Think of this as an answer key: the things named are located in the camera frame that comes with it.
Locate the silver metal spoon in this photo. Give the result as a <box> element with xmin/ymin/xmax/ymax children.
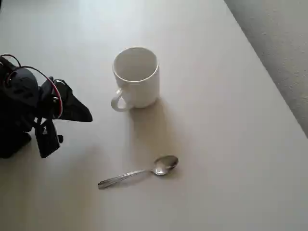
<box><xmin>97</xmin><ymin>155</ymin><xmax>179</xmax><ymax>191</ymax></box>

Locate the white ceramic mug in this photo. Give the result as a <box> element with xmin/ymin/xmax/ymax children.
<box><xmin>111</xmin><ymin>47</ymin><xmax>160</xmax><ymax>112</ymax></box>

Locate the red cable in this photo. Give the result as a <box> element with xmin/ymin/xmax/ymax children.
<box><xmin>4</xmin><ymin>66</ymin><xmax>64</xmax><ymax>120</ymax></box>

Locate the black gripper camera module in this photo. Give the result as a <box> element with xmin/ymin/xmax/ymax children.
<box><xmin>33</xmin><ymin>116</ymin><xmax>64</xmax><ymax>159</ymax></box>

